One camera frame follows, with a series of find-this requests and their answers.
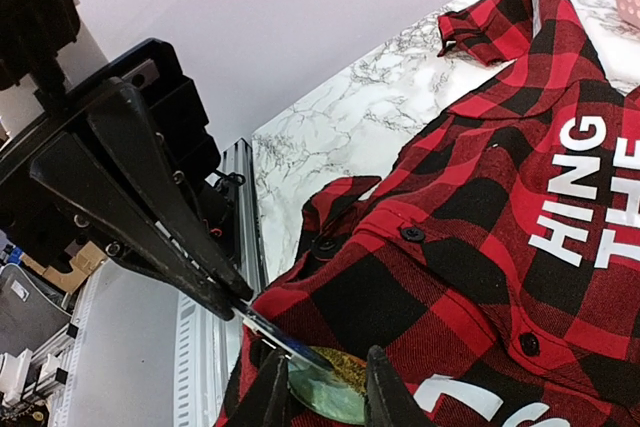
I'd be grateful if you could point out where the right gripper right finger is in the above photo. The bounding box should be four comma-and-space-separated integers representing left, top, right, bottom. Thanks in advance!
364, 346, 436, 427

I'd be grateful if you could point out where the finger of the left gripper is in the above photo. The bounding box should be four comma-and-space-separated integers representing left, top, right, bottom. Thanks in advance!
30, 134, 234, 321
87, 82, 253, 300

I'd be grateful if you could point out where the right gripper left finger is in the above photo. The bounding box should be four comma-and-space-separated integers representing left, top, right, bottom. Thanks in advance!
238, 350, 291, 427

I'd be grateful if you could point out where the blue round badge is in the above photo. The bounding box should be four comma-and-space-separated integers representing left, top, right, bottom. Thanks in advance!
230, 298, 334, 373

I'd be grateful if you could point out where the red black plaid shirt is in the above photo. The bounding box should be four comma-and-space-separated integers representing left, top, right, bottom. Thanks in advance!
254, 0, 639, 426

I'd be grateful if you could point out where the green orange round badge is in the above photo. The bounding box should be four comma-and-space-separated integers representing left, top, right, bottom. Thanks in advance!
288, 347, 366, 426

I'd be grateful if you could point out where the cardboard box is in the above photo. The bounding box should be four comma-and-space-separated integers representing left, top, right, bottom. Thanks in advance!
20, 242, 107, 294

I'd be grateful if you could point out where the grey office chair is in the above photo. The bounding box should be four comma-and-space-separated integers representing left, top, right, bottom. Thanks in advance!
1, 264, 71, 356

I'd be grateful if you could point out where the aluminium front rail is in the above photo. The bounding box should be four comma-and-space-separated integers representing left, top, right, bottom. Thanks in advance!
169, 139, 267, 426

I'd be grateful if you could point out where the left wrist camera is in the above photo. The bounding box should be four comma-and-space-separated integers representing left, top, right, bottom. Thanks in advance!
1, 0, 107, 141

